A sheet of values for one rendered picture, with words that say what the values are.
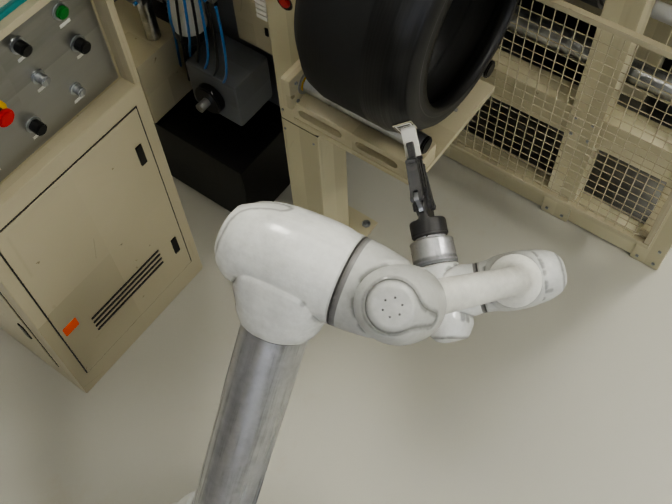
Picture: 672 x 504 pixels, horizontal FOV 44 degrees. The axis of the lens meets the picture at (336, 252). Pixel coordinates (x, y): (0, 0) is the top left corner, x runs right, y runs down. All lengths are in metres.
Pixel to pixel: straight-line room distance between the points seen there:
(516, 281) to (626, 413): 1.22
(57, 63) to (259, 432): 1.03
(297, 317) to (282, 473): 1.41
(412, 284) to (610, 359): 1.72
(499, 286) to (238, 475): 0.54
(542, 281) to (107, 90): 1.12
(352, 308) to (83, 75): 1.13
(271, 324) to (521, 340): 1.63
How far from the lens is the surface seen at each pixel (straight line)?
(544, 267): 1.63
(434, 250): 1.65
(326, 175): 2.46
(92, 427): 2.66
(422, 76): 1.64
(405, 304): 1.04
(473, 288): 1.40
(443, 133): 2.05
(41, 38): 1.91
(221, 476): 1.33
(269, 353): 1.18
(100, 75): 2.07
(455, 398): 2.58
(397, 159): 1.93
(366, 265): 1.08
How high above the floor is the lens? 2.39
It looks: 59 degrees down
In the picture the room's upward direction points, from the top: 4 degrees counter-clockwise
